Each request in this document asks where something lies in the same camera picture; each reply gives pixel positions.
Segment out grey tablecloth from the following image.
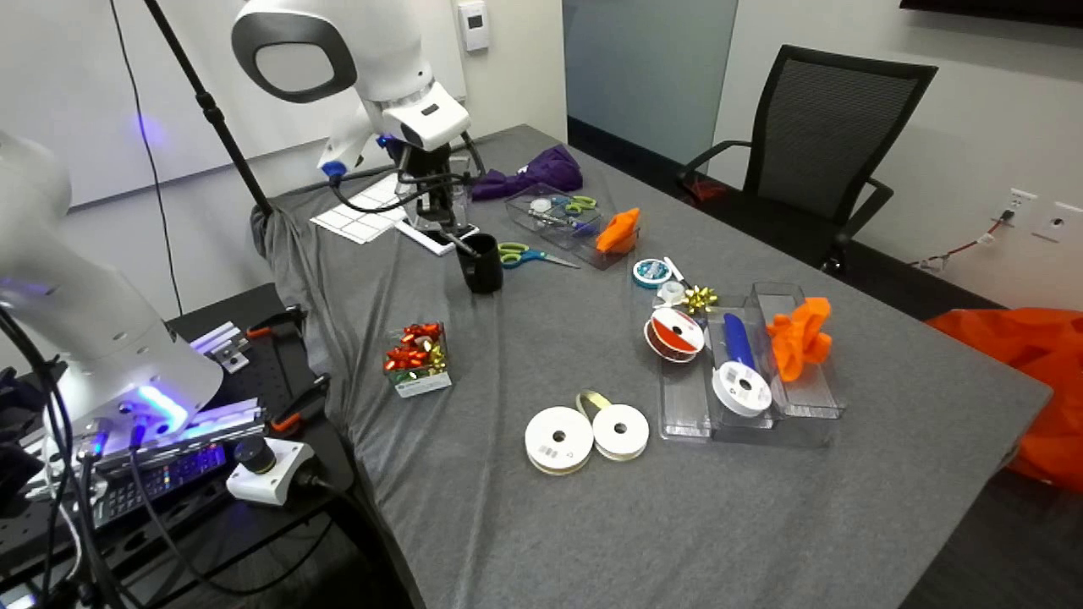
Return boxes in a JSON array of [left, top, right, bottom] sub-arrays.
[[251, 123, 1056, 609]]

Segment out black tripod pole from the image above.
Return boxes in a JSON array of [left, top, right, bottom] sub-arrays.
[[141, 0, 278, 219]]

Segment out black wall television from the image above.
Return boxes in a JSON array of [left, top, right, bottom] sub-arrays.
[[895, 0, 1083, 29]]

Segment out orange ribbon in organizer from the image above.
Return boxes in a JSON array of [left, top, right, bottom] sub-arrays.
[[763, 295, 839, 384]]

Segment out purple lit electronics box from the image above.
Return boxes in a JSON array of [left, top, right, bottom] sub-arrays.
[[19, 393, 266, 533]]

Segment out white wall thermostat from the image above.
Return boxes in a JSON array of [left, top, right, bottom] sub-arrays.
[[455, 0, 494, 53]]

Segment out black mesh office chair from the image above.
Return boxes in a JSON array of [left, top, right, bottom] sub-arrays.
[[673, 39, 940, 279]]

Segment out white spool in organizer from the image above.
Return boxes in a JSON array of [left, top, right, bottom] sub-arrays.
[[706, 358, 778, 424]]

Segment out black equipment cart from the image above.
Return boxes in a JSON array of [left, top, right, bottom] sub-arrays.
[[0, 279, 400, 609]]

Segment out large white ribbon spool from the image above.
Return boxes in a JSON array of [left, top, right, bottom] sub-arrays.
[[520, 406, 600, 479]]

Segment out blue white ribbon spool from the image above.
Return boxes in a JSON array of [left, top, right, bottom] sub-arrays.
[[627, 255, 678, 291]]

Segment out flat clear plastic tray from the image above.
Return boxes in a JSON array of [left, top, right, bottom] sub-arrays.
[[505, 188, 635, 272]]

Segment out loose orange ribbon bundle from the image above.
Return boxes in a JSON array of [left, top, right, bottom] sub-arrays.
[[593, 205, 647, 260]]

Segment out purple cloth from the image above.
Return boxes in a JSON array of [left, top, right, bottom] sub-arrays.
[[468, 142, 588, 205]]

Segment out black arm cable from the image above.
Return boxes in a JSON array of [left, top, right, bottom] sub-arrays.
[[319, 146, 429, 219]]

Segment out orange handled pliers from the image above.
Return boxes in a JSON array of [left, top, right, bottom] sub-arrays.
[[266, 383, 330, 438]]

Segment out smaller white ribbon spool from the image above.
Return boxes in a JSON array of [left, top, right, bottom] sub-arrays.
[[588, 403, 655, 466]]

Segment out yellow ribbon spool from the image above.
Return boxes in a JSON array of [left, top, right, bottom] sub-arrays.
[[572, 390, 620, 419]]

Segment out white wall outlet plate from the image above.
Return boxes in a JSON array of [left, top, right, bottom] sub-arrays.
[[1027, 199, 1083, 247]]

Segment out orange cloth pile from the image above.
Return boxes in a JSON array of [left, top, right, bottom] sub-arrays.
[[922, 301, 1083, 498]]

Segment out small shiny gift bow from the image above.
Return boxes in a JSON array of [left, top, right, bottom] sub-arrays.
[[673, 279, 723, 322]]

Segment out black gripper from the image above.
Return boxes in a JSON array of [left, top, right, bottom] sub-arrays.
[[394, 138, 468, 235]]

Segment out white wall socket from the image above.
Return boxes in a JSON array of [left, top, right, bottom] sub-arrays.
[[1006, 184, 1043, 223]]

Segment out white label sheet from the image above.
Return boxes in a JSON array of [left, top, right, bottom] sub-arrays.
[[309, 173, 419, 247]]

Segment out clear container of gift bows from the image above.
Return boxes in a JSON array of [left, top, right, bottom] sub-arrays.
[[382, 317, 455, 403]]

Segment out black wall cable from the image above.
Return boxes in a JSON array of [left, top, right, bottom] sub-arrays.
[[910, 205, 1017, 278]]

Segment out clear plastic organizer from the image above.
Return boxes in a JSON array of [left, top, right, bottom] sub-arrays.
[[655, 279, 846, 447]]

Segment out black mug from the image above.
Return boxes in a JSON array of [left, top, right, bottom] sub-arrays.
[[452, 230, 506, 297]]

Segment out blue ribbon roll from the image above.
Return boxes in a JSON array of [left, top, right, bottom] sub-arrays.
[[720, 312, 757, 369]]

